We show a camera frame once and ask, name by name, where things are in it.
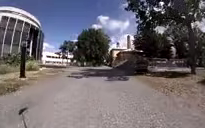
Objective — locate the low fence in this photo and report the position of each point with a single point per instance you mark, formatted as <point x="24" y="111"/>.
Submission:
<point x="166" y="62"/>

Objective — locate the yellow building with chimney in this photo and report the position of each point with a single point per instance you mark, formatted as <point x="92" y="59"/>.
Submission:
<point x="128" y="57"/>

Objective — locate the dark pole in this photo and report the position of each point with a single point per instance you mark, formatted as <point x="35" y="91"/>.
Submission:
<point x="22" y="63"/>

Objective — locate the round white building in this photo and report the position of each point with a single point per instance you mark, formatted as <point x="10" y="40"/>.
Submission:
<point x="13" y="33"/>

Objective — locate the green bushes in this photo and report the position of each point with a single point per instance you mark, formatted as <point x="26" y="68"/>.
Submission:
<point x="10" y="65"/>

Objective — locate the grey gravel path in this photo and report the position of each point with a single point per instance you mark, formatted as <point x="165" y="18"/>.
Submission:
<point x="90" y="103"/>

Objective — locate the low white building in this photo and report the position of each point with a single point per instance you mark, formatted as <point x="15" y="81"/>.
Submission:
<point x="53" y="59"/>

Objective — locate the broad green tree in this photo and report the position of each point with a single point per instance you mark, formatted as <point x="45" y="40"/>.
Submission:
<point x="93" y="46"/>

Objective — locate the pale stone monument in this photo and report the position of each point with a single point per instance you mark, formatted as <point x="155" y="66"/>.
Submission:
<point x="172" y="48"/>

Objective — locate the small tree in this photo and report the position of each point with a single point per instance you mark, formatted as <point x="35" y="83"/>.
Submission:
<point x="67" y="49"/>

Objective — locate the dry grass verge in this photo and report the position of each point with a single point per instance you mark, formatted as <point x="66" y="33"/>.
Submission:
<point x="6" y="84"/>

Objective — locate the large dark tree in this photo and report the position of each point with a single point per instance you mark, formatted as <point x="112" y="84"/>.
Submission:
<point x="190" y="33"/>

